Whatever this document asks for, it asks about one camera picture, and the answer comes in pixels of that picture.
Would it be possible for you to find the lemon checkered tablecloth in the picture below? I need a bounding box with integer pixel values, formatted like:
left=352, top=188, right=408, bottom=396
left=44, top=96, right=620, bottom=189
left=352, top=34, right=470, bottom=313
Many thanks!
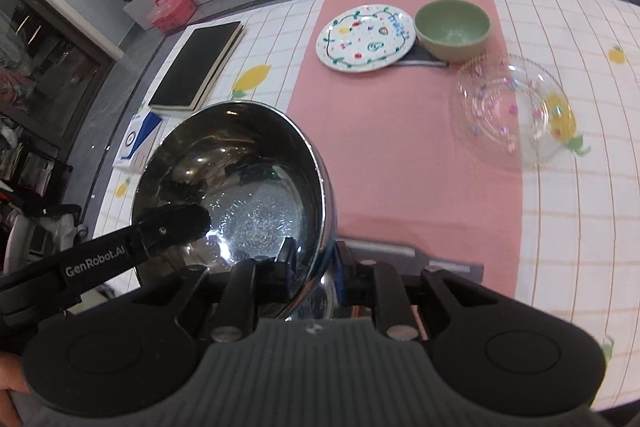
left=92, top=0, right=640, bottom=410

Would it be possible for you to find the green ceramic bowl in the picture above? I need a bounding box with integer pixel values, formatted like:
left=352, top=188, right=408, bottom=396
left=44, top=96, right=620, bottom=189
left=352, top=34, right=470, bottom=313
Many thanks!
left=413, top=0, right=492, bottom=63

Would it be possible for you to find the person's left hand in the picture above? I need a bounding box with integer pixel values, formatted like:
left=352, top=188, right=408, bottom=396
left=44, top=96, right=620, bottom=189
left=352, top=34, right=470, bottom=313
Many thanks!
left=0, top=353, right=28, bottom=427

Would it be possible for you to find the glass plate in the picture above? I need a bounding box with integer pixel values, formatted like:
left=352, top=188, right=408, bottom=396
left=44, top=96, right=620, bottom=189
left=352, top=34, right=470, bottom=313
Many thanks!
left=449, top=53, right=590, bottom=171

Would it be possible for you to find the white and blue box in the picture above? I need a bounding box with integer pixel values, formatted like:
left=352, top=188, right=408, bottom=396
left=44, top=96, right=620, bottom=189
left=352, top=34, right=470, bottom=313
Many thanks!
left=113, top=109, right=163, bottom=173

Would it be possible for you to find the white fruit-painted plate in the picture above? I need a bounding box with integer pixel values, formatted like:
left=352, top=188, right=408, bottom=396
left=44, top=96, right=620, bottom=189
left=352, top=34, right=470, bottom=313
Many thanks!
left=314, top=4, right=416, bottom=74

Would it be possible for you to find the pink storage box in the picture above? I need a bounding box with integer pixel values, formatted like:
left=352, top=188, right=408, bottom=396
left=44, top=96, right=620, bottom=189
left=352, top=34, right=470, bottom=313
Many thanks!
left=148, top=0, right=196, bottom=34

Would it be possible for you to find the pink restaurant placemat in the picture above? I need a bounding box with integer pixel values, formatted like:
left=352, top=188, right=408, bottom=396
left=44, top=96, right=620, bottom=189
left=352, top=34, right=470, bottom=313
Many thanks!
left=284, top=0, right=525, bottom=308

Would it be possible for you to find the black notebook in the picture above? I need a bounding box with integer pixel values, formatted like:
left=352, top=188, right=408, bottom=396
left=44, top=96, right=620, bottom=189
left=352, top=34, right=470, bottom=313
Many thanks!
left=149, top=20, right=243, bottom=113

